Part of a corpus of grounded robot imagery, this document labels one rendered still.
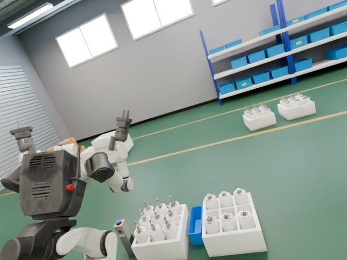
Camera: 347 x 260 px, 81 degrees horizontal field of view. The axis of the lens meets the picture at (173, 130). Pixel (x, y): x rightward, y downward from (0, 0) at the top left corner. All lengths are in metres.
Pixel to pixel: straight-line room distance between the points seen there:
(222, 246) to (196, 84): 5.22
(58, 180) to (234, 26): 5.80
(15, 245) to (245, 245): 1.26
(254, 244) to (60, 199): 1.20
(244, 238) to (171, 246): 0.51
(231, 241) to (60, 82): 7.39
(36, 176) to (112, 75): 6.02
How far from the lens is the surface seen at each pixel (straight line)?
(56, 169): 1.13
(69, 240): 1.24
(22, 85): 7.84
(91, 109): 7.64
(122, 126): 1.41
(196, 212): 1.96
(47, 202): 1.16
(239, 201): 1.72
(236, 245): 1.61
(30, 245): 1.15
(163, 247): 1.70
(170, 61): 6.36
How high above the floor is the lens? 1.27
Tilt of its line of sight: 15 degrees down
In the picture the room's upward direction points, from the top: 20 degrees counter-clockwise
